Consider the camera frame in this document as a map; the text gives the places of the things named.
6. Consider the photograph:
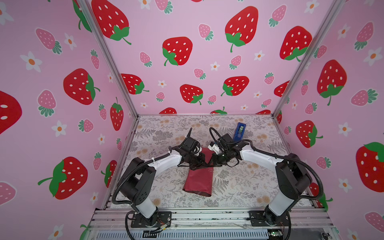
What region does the maroon wrapping paper sheet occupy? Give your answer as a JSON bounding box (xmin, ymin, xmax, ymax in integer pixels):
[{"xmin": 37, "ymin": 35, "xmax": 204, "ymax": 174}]
[{"xmin": 183, "ymin": 148, "xmax": 214, "ymax": 197}]

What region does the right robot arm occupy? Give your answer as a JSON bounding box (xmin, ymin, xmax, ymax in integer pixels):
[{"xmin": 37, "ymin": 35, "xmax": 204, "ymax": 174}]
[{"xmin": 208, "ymin": 135, "xmax": 312, "ymax": 226}]

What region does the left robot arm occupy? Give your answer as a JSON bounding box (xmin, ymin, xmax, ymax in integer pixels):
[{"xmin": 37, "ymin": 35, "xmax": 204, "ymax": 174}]
[{"xmin": 112, "ymin": 136, "xmax": 206, "ymax": 220}]

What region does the blue tape dispenser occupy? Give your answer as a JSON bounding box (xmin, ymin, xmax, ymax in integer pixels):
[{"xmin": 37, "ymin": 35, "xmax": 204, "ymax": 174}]
[{"xmin": 233, "ymin": 122, "xmax": 246, "ymax": 142}]

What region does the floral table mat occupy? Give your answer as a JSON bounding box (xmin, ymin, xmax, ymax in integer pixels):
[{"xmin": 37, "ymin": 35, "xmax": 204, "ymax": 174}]
[{"xmin": 123, "ymin": 115, "xmax": 287, "ymax": 208}]

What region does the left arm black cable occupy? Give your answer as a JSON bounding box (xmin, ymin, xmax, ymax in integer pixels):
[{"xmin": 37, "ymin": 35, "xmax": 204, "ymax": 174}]
[{"xmin": 110, "ymin": 127, "xmax": 193, "ymax": 206}]

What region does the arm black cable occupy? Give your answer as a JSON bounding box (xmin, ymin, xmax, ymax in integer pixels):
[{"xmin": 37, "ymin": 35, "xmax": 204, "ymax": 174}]
[
  {"xmin": 110, "ymin": 127, "xmax": 193, "ymax": 206},
  {"xmin": 209, "ymin": 127, "xmax": 324, "ymax": 202}
]

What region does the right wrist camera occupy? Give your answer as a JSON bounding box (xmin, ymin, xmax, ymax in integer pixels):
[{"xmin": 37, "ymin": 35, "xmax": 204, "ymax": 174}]
[{"xmin": 208, "ymin": 142, "xmax": 221, "ymax": 154}]

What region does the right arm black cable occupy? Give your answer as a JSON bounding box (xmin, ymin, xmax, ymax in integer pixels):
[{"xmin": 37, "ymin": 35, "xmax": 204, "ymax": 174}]
[{"xmin": 209, "ymin": 127, "xmax": 324, "ymax": 202}]

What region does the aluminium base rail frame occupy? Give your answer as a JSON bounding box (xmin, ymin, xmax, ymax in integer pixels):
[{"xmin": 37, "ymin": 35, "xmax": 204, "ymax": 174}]
[{"xmin": 83, "ymin": 208, "xmax": 341, "ymax": 240}]

